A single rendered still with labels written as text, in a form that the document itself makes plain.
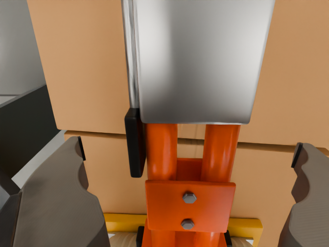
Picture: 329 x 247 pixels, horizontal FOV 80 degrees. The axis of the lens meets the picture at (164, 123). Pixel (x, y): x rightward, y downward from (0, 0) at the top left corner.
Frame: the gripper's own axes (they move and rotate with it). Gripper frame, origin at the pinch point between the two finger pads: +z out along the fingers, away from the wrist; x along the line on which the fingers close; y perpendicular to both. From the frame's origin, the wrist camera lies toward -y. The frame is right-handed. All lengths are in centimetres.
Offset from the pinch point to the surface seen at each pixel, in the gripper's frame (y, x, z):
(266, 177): 15.5, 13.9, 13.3
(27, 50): 10, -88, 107
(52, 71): -0.6, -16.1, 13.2
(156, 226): 7.9, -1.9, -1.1
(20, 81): 29, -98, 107
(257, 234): 26.6, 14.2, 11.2
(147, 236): 12.8, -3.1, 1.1
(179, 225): 7.6, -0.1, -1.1
